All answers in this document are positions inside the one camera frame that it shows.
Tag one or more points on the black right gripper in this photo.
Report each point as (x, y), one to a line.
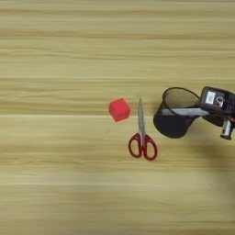
(226, 128)

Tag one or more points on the black marker white label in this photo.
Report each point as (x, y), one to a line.
(183, 112)

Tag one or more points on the black mesh pen cup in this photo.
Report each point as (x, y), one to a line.
(170, 128)

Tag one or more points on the black box white label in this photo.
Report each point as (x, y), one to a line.
(218, 99)

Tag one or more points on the red cube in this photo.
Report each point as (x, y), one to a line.
(119, 110)

